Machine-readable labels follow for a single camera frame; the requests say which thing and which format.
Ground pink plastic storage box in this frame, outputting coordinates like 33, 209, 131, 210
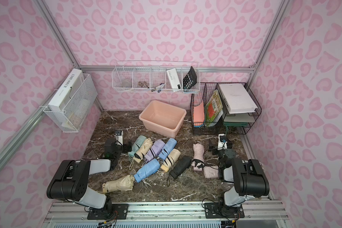
139, 100, 187, 138

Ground beige umbrella black trim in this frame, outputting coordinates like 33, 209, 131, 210
133, 138, 153, 163

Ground light blue umbrella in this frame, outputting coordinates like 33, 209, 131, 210
158, 138, 177, 160
134, 159, 160, 183

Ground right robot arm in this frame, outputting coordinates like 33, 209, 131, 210
217, 148, 270, 208

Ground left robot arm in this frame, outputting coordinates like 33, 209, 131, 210
47, 139, 123, 214

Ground lilac folded umbrella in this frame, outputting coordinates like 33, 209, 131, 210
144, 140, 165, 162

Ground mint green folded umbrella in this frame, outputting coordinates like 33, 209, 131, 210
128, 135, 147, 159

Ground cream umbrella black stripes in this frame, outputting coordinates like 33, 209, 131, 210
160, 149, 181, 173

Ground pink folded umbrella upright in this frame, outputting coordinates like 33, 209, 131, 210
192, 143, 205, 172

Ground pink folded umbrella lying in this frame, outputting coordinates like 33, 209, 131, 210
203, 166, 219, 179

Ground white long box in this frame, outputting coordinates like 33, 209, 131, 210
48, 68, 85, 112

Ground pink folder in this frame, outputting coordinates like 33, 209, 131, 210
193, 101, 205, 127

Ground black calculator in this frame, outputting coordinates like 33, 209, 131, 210
182, 66, 197, 90

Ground green red book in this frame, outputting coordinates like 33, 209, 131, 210
204, 90, 223, 127

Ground green tray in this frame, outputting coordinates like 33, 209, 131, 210
223, 113, 256, 135

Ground white paper stack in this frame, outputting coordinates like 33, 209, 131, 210
218, 83, 257, 114

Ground white wire wall basket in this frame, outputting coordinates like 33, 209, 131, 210
112, 60, 201, 94

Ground black wire file rack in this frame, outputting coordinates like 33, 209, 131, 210
190, 83, 262, 135

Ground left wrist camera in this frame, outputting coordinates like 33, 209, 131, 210
115, 130, 123, 146

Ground white wire side basket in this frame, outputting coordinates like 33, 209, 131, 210
44, 74, 97, 133

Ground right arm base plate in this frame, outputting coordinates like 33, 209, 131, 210
202, 202, 245, 219

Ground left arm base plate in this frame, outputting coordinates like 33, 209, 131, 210
87, 203, 129, 220

